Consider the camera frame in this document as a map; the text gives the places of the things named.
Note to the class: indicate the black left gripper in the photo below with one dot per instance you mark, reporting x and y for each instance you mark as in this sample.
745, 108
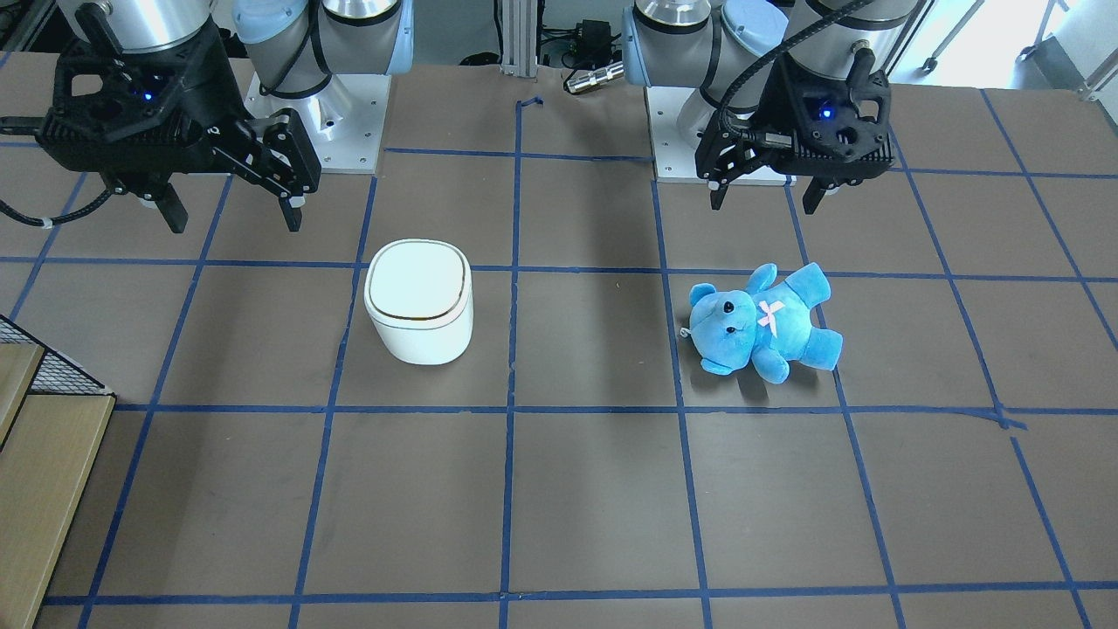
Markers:
770, 107

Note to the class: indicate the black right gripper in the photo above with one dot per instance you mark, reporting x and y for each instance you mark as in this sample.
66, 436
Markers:
212, 98

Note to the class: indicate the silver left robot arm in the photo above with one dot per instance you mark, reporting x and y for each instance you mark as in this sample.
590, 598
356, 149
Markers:
726, 51

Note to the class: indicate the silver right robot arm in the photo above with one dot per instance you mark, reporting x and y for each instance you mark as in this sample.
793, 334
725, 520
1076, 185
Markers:
299, 49

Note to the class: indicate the white lidded trash can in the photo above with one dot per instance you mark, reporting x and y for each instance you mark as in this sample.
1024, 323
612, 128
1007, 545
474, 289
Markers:
419, 294

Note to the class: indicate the blue teddy bear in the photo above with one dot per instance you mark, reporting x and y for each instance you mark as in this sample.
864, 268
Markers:
766, 324

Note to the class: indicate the silver metal cylinder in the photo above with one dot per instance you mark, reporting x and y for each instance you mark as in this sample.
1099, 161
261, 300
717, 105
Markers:
594, 79

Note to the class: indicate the black power adapter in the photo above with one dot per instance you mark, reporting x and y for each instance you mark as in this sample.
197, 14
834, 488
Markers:
592, 36

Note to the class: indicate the wooden shelf with mesh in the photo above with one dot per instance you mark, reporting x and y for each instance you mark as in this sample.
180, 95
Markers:
54, 417

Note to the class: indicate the aluminium frame post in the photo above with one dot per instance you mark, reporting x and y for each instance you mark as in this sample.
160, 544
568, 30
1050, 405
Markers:
519, 34

